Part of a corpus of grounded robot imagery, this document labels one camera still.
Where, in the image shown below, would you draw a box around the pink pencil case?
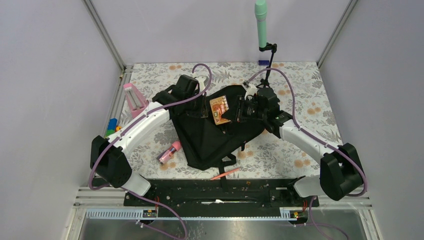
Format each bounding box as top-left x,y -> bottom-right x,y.
156,140 -> 182,165

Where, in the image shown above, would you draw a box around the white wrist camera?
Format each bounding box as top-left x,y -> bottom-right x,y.
195,75 -> 209,92
242,81 -> 258,100

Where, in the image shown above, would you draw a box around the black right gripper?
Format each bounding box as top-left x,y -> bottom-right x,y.
221,95 -> 267,123

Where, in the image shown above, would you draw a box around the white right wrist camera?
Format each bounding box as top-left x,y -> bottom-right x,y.
242,81 -> 258,100

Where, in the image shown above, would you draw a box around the colourful toy blocks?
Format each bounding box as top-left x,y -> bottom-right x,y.
104,118 -> 122,138

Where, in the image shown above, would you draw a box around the floral tablecloth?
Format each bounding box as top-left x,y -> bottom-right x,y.
128,62 -> 342,179

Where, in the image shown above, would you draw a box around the black student backpack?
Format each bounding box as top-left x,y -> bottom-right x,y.
152,84 -> 271,191

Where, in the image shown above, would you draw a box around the blue block at wall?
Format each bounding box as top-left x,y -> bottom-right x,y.
258,60 -> 270,66

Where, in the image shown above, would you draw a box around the orange snack packet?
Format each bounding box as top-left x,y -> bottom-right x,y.
209,95 -> 231,125

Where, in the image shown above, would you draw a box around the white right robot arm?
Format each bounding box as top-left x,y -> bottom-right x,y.
222,88 -> 366,206

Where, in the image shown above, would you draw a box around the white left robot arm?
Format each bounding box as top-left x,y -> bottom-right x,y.
88,74 -> 213,206

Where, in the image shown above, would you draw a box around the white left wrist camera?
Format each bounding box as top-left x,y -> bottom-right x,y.
195,75 -> 209,92

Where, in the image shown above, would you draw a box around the green microphone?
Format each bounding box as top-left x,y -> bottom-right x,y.
254,0 -> 268,52

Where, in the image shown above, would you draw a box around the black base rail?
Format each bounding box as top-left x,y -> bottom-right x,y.
123,178 -> 312,218

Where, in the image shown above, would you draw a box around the black tripod stand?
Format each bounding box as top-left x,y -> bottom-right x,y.
256,42 -> 278,89

